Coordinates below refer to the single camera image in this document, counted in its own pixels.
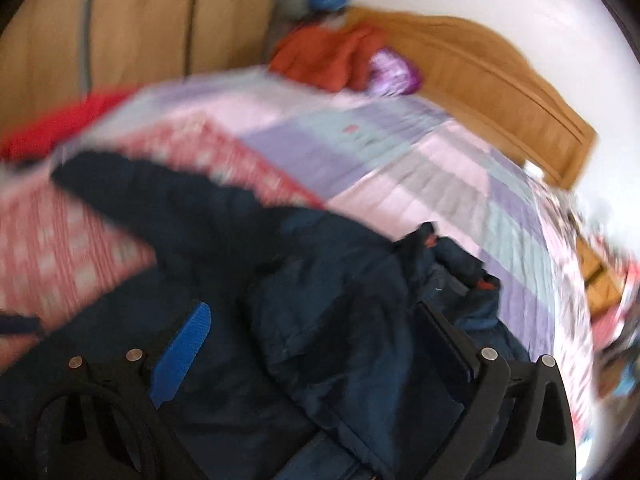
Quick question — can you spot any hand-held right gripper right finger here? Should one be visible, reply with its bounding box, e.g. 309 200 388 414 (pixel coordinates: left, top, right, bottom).
419 301 577 480

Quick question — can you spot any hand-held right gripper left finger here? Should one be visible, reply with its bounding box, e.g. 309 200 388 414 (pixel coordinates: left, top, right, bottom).
66 300 213 409

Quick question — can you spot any navy blue jacket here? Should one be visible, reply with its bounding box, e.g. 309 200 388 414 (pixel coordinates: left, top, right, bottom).
0 150 531 480

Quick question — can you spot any red checked blanket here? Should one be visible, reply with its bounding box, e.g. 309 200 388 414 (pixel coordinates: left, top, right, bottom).
0 110 326 361

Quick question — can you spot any wooden nightstand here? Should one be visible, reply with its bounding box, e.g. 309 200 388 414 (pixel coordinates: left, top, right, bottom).
575 237 626 316

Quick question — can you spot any colourful clutter pile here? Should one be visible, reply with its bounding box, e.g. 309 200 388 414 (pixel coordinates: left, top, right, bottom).
590 240 640 401

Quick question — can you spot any pastel patchwork bed sheet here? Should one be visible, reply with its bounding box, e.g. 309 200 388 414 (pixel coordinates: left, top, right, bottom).
85 67 596 411

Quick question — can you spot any red cloth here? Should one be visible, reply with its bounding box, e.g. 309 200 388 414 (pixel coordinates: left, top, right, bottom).
0 87 141 161

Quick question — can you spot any wooden headboard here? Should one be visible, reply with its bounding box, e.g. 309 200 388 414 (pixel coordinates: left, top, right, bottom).
345 5 598 191

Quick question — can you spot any purple printed pillow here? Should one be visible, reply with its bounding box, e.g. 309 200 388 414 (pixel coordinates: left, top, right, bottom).
367 47 423 96

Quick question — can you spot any orange padded jacket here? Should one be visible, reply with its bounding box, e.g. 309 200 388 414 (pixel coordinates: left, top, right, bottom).
270 25 386 93

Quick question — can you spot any wooden wardrobe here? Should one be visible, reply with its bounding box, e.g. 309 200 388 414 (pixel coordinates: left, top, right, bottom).
0 0 286 136

